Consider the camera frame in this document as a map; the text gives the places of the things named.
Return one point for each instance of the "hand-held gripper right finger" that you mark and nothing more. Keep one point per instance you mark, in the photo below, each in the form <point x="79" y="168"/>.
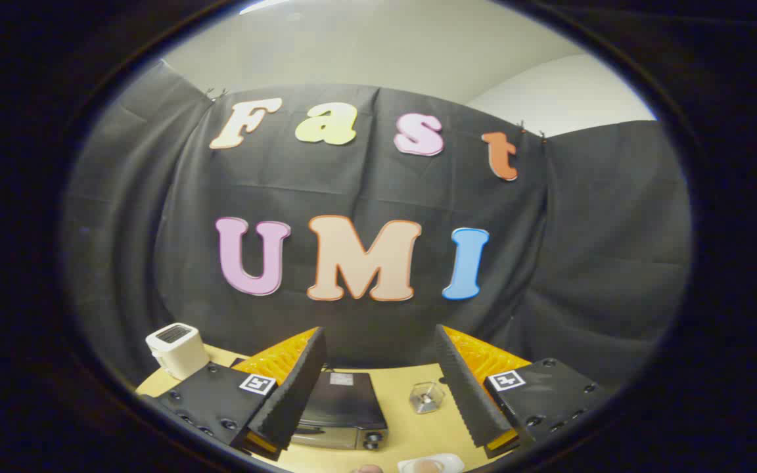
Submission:
<point x="464" y="387"/>

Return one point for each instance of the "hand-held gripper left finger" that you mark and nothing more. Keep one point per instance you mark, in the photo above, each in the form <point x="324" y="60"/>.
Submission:
<point x="296" y="387"/>

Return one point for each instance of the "black toaster oven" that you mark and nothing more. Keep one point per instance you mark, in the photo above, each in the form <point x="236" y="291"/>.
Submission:
<point x="342" y="407"/>

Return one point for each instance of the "breaded bun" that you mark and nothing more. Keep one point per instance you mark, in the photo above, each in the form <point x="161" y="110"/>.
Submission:
<point x="426" y="466"/>

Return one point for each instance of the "white bread toaster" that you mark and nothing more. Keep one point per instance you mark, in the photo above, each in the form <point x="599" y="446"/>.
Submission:
<point x="178" y="351"/>

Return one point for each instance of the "clear glass jar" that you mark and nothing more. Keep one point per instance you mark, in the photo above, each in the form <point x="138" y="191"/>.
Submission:
<point x="426" y="397"/>

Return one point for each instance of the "white plate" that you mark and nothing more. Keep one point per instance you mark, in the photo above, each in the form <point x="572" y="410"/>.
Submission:
<point x="452" y="462"/>

